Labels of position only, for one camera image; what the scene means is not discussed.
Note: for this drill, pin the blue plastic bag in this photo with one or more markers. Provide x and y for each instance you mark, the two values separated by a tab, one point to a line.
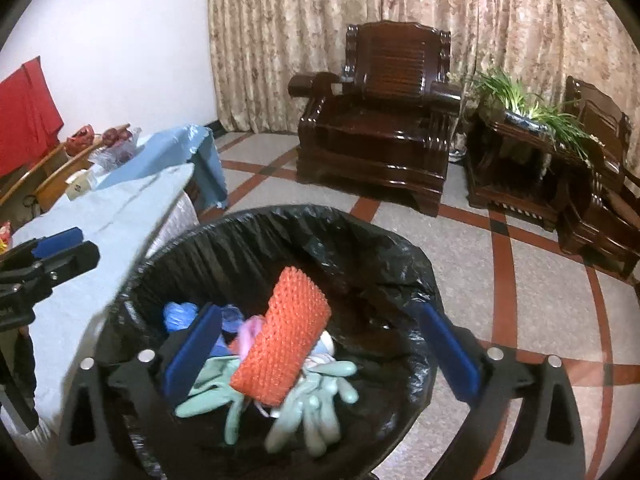
177	315
165	150

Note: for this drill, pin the orange foam net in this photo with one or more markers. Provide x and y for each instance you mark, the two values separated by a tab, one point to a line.
280	340

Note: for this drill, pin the dark wooden armchair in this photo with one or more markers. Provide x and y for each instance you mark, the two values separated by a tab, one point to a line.
600	210
375	125

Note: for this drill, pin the dark wooden side table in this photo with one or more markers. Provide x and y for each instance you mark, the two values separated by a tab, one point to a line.
505	175

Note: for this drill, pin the bin with black liner bag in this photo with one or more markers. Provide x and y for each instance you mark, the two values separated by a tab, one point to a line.
250	245

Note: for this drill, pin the potted green plant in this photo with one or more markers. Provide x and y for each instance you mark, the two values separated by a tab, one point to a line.
525	120

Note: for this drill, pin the beige tissue box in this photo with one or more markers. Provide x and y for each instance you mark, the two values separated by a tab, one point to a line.
81	186

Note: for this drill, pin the glass fruit bowl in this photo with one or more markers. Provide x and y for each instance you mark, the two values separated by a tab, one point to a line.
116	155

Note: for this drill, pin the floral beige curtain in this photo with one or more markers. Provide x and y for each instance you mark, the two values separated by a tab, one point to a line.
280	35

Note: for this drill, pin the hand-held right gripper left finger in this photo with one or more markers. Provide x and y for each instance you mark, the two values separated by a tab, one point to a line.
195	350

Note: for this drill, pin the person's left hand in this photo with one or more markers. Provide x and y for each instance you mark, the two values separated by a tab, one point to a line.
21	365

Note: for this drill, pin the pink foam net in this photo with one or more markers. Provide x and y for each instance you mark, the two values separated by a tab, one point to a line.
250	333

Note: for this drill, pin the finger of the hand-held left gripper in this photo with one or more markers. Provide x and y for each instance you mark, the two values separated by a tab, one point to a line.
57	242
75	261

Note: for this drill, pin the red cloth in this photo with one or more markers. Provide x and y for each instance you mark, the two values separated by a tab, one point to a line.
27	115

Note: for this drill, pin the white tissue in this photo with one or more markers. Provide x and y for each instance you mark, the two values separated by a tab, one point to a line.
325	348

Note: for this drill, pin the light wooden cabinet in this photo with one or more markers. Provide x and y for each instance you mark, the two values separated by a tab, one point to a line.
55	180

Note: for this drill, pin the red apple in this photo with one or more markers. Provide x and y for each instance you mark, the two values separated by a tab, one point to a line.
111	135
125	133

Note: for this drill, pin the green rubber glove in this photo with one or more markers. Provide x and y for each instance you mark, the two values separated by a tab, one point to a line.
310	410

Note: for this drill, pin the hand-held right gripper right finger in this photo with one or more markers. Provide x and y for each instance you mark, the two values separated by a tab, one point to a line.
447	352

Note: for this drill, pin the white floral quilt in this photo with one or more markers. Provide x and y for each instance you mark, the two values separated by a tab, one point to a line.
180	217

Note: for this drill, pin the red candy packet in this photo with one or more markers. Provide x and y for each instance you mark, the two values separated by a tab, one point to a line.
4	236

